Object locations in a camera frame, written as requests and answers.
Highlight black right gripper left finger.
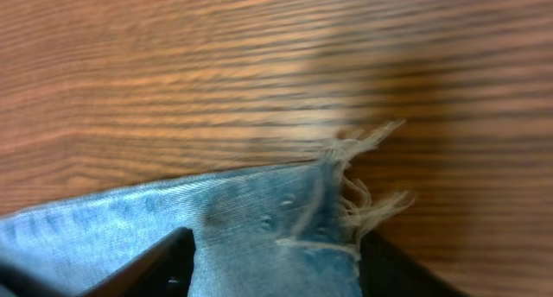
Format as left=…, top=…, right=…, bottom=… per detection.
left=1, top=228, right=195, bottom=297

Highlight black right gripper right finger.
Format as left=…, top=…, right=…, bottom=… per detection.
left=359, top=231, right=468, bottom=297

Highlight light blue jeans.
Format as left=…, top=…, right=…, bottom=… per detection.
left=1, top=122, right=406, bottom=296

